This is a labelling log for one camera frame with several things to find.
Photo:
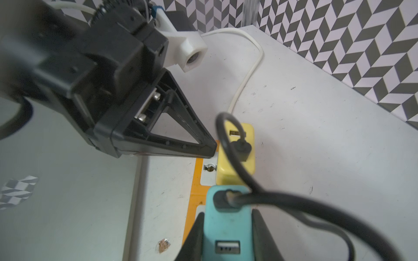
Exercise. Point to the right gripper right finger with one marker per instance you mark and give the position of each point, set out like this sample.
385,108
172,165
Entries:
265,248

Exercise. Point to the teal charger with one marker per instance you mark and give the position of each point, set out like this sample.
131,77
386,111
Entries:
227,230

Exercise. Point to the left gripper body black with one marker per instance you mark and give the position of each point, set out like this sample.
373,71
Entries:
94,76

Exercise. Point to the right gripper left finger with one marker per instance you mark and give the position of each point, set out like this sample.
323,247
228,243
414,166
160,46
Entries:
192,248

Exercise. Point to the orange power strip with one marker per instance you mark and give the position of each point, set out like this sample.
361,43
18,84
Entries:
197,198

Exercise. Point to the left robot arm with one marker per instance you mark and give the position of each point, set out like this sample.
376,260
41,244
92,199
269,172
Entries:
30,32

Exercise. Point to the grey closed laptop left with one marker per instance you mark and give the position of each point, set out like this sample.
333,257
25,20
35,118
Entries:
61,199

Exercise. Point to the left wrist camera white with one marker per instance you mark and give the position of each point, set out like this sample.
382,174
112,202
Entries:
186,47

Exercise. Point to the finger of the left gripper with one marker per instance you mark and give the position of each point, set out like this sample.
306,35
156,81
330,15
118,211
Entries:
162,122

